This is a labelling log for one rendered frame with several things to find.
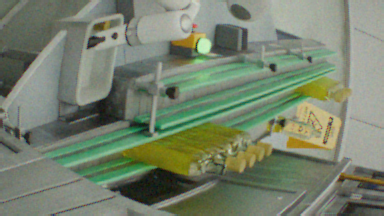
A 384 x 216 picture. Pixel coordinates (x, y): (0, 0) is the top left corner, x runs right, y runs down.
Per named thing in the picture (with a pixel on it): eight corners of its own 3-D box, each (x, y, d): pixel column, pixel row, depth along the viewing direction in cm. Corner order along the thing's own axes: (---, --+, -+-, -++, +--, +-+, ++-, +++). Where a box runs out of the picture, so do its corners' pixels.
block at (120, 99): (103, 114, 194) (124, 121, 191) (107, 77, 192) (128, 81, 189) (110, 112, 197) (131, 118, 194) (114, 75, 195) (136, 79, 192)
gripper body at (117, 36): (126, 48, 167) (91, 56, 172) (150, 42, 176) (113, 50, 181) (126, 19, 166) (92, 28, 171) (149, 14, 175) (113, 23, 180)
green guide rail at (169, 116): (133, 121, 195) (161, 129, 191) (133, 117, 195) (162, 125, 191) (326, 63, 346) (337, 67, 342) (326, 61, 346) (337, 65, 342)
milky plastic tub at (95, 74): (57, 100, 179) (76, 107, 175) (70, 20, 174) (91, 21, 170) (88, 90, 194) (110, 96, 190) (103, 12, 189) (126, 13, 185)
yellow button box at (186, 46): (168, 52, 230) (191, 57, 227) (172, 29, 228) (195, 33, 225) (180, 50, 236) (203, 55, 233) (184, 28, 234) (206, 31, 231)
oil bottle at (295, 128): (266, 130, 274) (317, 143, 262) (268, 114, 273) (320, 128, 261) (271, 128, 279) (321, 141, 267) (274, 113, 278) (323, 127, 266)
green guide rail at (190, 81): (136, 90, 193) (165, 97, 190) (137, 86, 193) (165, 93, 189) (327, 50, 344) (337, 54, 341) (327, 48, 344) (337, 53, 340)
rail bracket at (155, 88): (123, 128, 191) (168, 143, 186) (132, 59, 187) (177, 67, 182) (130, 126, 194) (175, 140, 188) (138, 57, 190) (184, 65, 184)
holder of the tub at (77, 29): (56, 119, 181) (73, 126, 177) (70, 21, 174) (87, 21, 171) (85, 109, 196) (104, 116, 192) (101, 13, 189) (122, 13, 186)
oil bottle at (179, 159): (122, 155, 193) (198, 179, 184) (122, 133, 192) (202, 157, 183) (133, 151, 198) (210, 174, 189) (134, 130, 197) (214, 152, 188)
